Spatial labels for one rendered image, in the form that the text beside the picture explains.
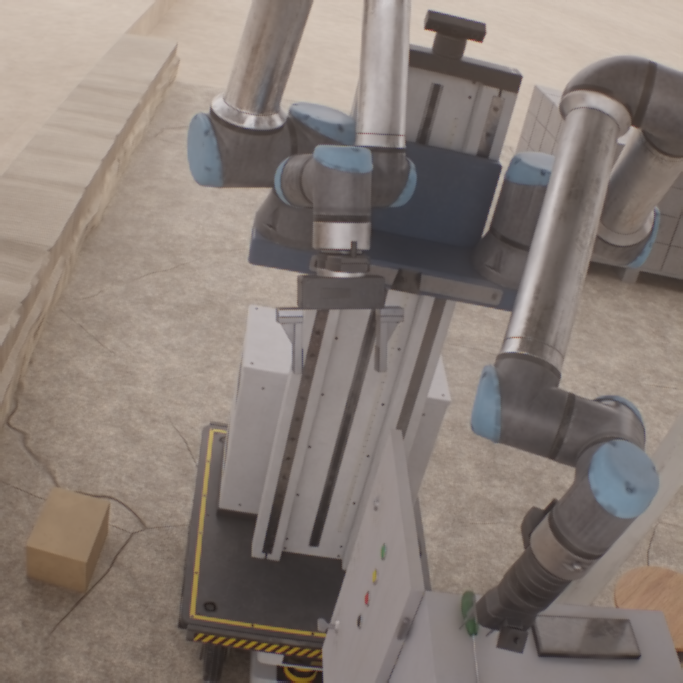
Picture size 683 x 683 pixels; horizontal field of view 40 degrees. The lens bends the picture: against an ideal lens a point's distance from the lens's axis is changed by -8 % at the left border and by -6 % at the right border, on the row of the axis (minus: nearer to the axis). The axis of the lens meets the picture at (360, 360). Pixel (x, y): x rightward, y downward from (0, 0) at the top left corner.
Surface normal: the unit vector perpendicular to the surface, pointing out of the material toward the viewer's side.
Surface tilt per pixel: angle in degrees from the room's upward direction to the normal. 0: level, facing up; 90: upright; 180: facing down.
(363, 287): 66
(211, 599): 0
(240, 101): 97
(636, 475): 15
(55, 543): 0
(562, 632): 0
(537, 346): 40
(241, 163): 92
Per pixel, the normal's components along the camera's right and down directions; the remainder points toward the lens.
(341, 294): 0.23, 0.16
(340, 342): 0.05, 0.53
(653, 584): 0.22, -0.83
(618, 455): 0.43, -0.68
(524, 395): 0.06, -0.33
